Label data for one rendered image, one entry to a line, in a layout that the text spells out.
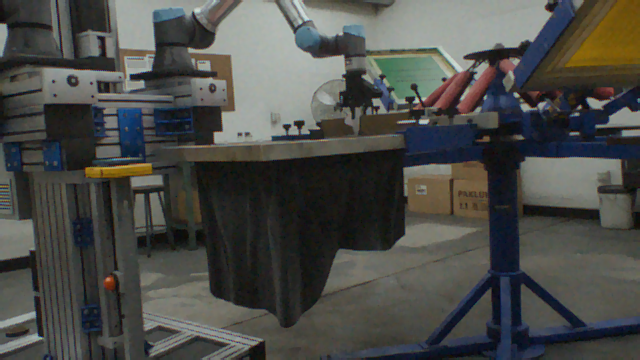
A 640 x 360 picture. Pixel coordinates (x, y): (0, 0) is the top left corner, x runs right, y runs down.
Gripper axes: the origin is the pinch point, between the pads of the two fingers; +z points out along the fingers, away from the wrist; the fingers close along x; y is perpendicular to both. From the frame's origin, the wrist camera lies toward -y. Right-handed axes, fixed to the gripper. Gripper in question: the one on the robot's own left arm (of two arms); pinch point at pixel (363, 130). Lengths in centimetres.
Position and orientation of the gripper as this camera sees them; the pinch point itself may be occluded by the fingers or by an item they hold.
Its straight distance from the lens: 177.3
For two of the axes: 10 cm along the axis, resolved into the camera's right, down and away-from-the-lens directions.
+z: 0.6, 9.9, 0.8
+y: -6.4, -0.3, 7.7
